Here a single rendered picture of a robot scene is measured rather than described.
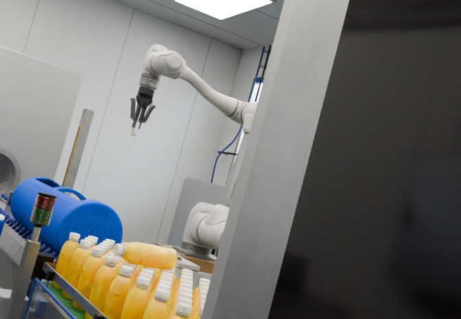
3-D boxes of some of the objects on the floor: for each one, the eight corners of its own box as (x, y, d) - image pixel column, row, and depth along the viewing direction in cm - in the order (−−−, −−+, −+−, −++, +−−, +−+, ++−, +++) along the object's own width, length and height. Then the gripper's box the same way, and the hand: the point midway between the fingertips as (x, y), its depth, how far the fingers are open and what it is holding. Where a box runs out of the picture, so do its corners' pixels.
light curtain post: (20, 362, 385) (91, 110, 397) (22, 365, 380) (95, 111, 392) (10, 361, 381) (83, 108, 394) (12, 365, 376) (86, 108, 389)
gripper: (138, 83, 277) (124, 132, 275) (162, 92, 284) (148, 140, 282) (132, 83, 283) (118, 131, 281) (156, 92, 290) (142, 138, 288)
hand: (135, 128), depth 282 cm, fingers closed
